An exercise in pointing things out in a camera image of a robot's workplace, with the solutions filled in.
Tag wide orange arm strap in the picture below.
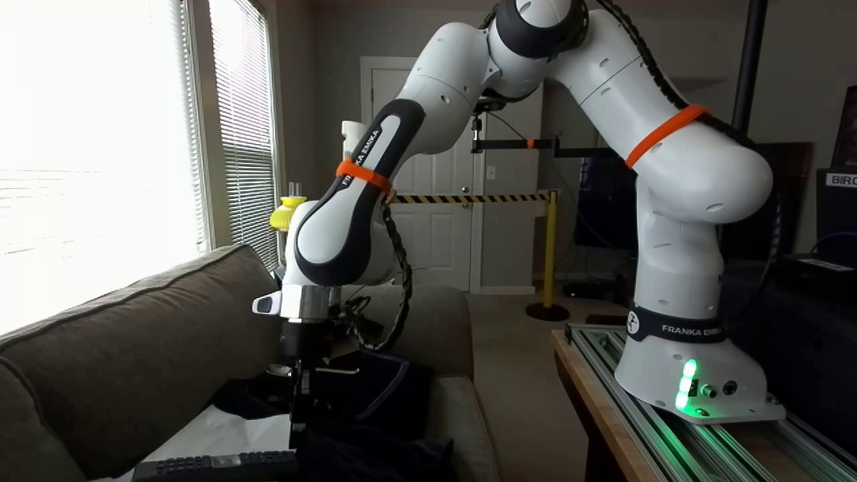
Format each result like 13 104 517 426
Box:
623 102 710 171

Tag yellow black barrier tape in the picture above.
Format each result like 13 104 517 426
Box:
387 189 550 209

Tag black vertical pole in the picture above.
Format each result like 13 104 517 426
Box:
730 0 770 139

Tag white door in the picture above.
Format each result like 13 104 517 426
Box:
359 53 486 294

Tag narrow window blinds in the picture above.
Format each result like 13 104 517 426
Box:
209 0 277 272

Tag olive grey couch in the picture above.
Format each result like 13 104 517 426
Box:
0 241 502 482

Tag aluminium mounting rail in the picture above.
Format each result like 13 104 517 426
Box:
569 322 857 482

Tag wide window blinds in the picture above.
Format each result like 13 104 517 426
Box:
0 0 209 337

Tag black cabinet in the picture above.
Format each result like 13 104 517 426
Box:
720 84 857 459

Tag wooden table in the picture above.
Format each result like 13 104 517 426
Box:
549 324 857 482

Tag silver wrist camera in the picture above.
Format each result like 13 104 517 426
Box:
248 293 289 322

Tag yellow stanchion pole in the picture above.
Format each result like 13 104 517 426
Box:
521 189 572 324

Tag orange forearm strap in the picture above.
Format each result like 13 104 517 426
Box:
331 158 395 195

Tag white paper sheet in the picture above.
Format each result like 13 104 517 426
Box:
130 400 297 467

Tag black television screen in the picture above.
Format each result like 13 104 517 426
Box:
569 146 643 254

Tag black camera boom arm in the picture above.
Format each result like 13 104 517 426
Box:
469 111 627 167

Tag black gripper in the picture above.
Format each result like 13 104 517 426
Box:
283 320 343 424

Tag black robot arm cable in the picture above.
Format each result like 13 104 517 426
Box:
343 0 787 356

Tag yellow plastic object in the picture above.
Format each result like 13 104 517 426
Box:
266 182 308 235

